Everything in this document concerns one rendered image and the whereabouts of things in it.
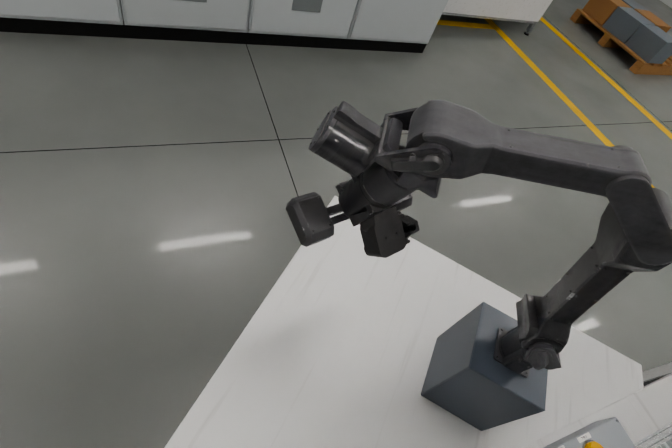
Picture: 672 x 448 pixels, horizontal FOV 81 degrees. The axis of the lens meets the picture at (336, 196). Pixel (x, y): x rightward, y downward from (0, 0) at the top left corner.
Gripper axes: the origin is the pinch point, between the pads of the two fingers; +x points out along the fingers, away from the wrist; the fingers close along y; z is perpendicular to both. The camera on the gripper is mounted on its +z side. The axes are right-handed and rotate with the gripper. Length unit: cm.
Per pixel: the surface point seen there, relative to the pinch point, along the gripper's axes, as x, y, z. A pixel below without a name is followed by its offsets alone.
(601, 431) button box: 7, 39, 56
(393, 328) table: 29.5, 20.1, 24.0
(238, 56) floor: 178, 93, -161
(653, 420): 12, 64, 68
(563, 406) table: 18, 45, 55
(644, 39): 100, 547, -90
